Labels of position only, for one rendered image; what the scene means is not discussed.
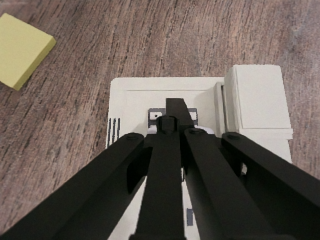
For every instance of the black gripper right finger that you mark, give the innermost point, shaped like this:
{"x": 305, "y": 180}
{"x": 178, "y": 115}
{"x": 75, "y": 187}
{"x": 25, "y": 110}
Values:
{"x": 227, "y": 209}

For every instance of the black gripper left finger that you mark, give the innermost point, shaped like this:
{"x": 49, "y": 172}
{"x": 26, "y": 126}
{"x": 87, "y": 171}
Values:
{"x": 90, "y": 204}

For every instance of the white desk phone body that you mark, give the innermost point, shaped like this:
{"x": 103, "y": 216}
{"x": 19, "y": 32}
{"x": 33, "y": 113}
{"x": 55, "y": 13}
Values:
{"x": 134, "y": 105}

